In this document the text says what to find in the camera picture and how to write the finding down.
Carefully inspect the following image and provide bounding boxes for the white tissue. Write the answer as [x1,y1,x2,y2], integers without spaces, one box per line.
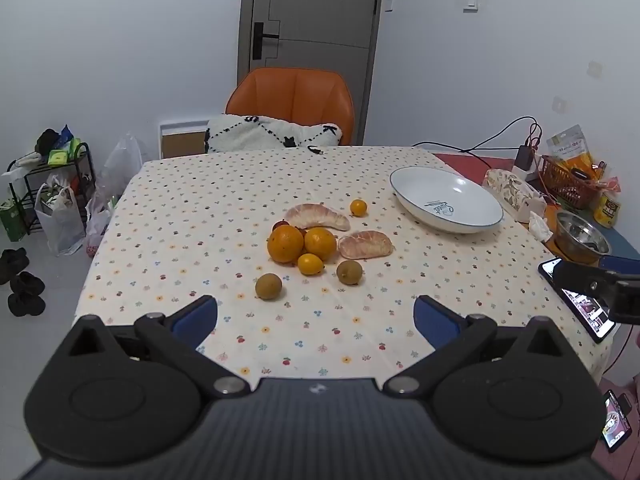
[527,212,554,241]

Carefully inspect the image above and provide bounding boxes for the wide peeled pomelo segment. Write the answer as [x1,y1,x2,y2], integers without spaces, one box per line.
[337,230,394,260]

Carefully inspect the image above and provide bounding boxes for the black cable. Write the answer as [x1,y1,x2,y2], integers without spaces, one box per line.
[410,115,539,157]

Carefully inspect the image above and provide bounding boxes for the green packets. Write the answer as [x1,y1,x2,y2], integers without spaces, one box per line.
[47,137,85,167]

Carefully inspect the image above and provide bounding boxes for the black metal rack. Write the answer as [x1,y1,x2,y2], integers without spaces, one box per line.
[7,142,97,236]

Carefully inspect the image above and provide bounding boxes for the yellow can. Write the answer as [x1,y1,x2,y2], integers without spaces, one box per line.
[593,190,622,229]

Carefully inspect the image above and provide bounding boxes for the smartphone on stand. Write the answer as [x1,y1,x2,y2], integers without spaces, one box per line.
[602,389,633,454]

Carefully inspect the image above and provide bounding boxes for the white pillow with black pattern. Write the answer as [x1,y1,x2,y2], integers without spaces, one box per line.
[204,113,344,155]

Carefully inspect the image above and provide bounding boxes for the floral tissue box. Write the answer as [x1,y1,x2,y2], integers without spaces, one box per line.
[482,168,549,224]

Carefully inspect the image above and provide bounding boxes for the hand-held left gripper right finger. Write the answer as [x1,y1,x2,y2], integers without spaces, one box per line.
[382,295,576,400]

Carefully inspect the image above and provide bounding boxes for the black door handle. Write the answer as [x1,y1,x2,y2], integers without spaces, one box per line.
[252,22,280,60]

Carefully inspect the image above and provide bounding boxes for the clear plastic bag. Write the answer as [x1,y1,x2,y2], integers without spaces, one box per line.
[95,132,144,202]

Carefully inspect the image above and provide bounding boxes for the black slipper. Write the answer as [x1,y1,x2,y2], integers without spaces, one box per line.
[7,292,47,318]
[9,271,46,297]
[0,247,30,286]

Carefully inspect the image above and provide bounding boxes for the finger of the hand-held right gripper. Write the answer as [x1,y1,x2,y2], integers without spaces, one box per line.
[552,260,626,313]
[597,255,640,276]

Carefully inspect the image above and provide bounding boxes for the white framed board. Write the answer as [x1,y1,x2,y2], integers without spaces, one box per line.
[158,120,210,160]

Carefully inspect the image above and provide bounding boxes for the steel bowl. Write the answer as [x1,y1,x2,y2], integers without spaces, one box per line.
[553,209,612,265]

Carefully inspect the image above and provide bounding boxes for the curved peeled pomelo segment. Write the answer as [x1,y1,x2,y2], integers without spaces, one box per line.
[284,203,351,232]

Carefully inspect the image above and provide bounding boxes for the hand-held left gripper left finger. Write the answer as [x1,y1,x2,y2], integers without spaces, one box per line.
[60,295,252,400]

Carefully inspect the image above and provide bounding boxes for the orange snack packet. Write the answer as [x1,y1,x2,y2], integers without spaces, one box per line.
[545,124,599,171]

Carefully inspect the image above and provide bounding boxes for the orange chair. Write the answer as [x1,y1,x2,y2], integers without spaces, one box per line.
[225,66,357,147]

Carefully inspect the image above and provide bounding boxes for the green box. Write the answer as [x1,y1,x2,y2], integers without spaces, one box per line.
[0,197,27,243]

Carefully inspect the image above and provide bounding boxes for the white cloth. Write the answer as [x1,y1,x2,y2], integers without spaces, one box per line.
[1,155,42,177]

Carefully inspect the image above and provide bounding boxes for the plastic bag with red print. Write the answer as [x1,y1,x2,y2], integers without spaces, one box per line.
[84,194,120,260]

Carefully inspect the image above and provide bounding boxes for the medium round orange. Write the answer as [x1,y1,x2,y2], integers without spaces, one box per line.
[304,227,338,261]

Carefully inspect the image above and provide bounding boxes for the red plastic basket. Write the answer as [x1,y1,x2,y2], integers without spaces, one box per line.
[539,154,609,210]

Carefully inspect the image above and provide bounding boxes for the red mat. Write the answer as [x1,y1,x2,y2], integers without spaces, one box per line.
[432,152,521,187]

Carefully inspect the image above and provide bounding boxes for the black cap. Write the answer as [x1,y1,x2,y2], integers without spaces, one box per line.
[34,128,61,156]

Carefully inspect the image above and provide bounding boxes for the large orange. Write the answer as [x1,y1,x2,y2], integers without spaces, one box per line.
[267,225,305,264]

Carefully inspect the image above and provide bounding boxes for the white bowl with blue rim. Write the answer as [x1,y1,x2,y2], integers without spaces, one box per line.
[389,166,504,234]

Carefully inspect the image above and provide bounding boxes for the brown round kiwi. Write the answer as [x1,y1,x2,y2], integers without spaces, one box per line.
[336,259,363,285]
[255,273,283,301]

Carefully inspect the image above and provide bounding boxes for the white plastic bag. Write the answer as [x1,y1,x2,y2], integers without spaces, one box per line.
[33,182,87,257]

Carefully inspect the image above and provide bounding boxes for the small yellow-orange citrus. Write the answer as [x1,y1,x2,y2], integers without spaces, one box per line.
[297,253,324,276]

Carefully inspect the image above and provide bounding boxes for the grey door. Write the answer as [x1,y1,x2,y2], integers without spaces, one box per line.
[236,0,386,148]

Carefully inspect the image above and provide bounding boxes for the black smartphone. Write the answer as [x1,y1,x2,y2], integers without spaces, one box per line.
[538,257,617,344]

